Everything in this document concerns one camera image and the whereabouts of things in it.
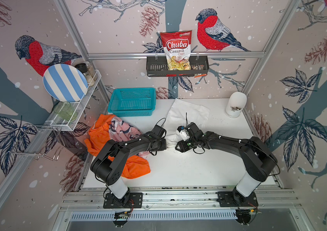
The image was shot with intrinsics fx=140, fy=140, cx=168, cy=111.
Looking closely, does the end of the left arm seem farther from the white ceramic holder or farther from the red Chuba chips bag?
the white ceramic holder

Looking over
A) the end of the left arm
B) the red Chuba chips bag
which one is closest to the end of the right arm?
the end of the left arm

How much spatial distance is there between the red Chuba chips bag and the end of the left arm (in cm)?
36

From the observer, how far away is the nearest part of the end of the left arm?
708 mm

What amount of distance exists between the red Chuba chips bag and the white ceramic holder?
42 centimetres

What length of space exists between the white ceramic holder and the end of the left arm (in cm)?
55
